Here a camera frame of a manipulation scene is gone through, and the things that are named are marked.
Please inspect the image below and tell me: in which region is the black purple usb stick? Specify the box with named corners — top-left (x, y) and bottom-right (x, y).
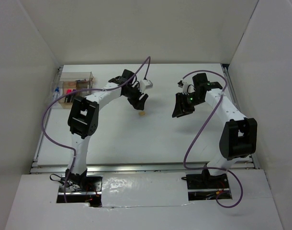
top-left (71, 89), bottom-right (77, 101)

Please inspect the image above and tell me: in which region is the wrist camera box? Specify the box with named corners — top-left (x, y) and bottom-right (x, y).
top-left (178, 80), bottom-right (190, 95)
top-left (139, 79), bottom-right (153, 93)

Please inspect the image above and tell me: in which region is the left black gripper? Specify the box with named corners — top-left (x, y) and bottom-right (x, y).
top-left (123, 83), bottom-right (148, 111)

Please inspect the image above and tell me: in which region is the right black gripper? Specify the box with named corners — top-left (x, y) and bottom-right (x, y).
top-left (172, 92), bottom-right (204, 117)

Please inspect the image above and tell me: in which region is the clear plastic organizer box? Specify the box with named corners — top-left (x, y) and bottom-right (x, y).
top-left (46, 72), bottom-right (95, 109)

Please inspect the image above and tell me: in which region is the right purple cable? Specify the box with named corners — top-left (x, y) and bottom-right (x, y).
top-left (180, 69), bottom-right (244, 208)

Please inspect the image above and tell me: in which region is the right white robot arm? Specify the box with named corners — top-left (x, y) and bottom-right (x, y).
top-left (172, 72), bottom-right (258, 188)

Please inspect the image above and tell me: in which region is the white tape sheet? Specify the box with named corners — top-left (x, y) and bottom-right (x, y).
top-left (101, 172), bottom-right (189, 207)

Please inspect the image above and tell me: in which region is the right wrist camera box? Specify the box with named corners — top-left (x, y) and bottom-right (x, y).
top-left (178, 80), bottom-right (190, 95)

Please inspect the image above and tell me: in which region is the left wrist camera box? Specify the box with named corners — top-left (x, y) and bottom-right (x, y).
top-left (139, 79), bottom-right (153, 93)

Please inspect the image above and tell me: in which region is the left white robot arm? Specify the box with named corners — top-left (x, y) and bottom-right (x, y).
top-left (65, 69), bottom-right (153, 191)

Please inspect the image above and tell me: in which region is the pink highlighter black cap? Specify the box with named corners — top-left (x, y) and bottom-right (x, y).
top-left (64, 89), bottom-right (72, 103)

